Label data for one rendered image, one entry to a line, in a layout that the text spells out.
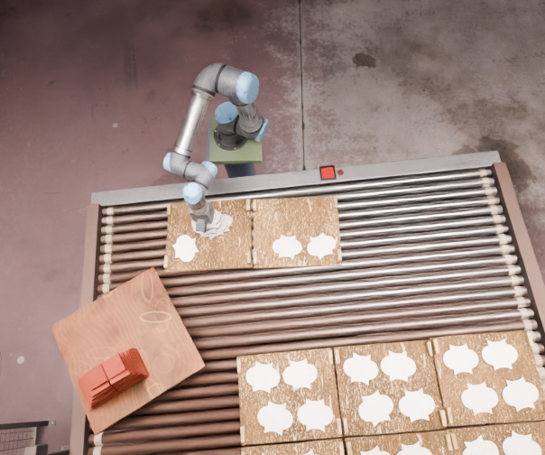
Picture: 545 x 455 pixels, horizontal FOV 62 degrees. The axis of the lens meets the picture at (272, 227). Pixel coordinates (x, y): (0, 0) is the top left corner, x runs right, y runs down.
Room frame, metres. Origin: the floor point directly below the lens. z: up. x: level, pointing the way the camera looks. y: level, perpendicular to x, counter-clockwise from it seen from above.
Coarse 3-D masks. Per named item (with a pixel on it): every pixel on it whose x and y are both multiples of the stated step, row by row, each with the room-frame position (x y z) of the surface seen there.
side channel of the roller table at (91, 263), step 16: (96, 208) 1.04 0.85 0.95; (96, 224) 0.96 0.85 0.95; (96, 240) 0.87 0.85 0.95; (96, 256) 0.79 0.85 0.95; (96, 272) 0.72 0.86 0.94; (96, 288) 0.64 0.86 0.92; (80, 304) 0.57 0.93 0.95; (80, 416) 0.09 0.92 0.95; (80, 432) 0.02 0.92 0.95; (80, 448) -0.03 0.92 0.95
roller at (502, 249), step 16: (384, 256) 0.57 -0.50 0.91; (400, 256) 0.55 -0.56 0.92; (416, 256) 0.54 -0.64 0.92; (432, 256) 0.53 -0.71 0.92; (448, 256) 0.52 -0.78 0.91; (464, 256) 0.51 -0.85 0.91; (240, 272) 0.61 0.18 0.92; (256, 272) 0.59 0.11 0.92; (272, 272) 0.58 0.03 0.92; (288, 272) 0.57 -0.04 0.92; (304, 272) 0.56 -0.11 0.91; (112, 288) 0.63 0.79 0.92
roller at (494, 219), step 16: (416, 224) 0.70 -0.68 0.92; (432, 224) 0.69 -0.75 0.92; (448, 224) 0.67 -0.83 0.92; (464, 224) 0.66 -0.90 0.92; (480, 224) 0.65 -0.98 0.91; (496, 224) 0.64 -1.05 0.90; (112, 256) 0.79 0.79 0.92; (128, 256) 0.77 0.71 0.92; (144, 256) 0.76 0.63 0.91; (160, 256) 0.75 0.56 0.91
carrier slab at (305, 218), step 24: (264, 216) 0.86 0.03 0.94; (288, 216) 0.84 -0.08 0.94; (312, 216) 0.82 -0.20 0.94; (336, 216) 0.80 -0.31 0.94; (264, 240) 0.74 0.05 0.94; (336, 240) 0.68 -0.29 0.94; (264, 264) 0.62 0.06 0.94; (288, 264) 0.60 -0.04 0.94; (312, 264) 0.58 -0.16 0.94; (336, 264) 0.56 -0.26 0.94
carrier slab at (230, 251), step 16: (176, 208) 0.98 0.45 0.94; (224, 208) 0.94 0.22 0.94; (240, 208) 0.92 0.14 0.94; (176, 224) 0.89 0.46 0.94; (240, 224) 0.84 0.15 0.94; (176, 240) 0.81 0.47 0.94; (208, 240) 0.78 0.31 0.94; (224, 240) 0.77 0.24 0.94; (240, 240) 0.76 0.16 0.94; (208, 256) 0.70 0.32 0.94; (224, 256) 0.69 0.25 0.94; (240, 256) 0.67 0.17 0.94
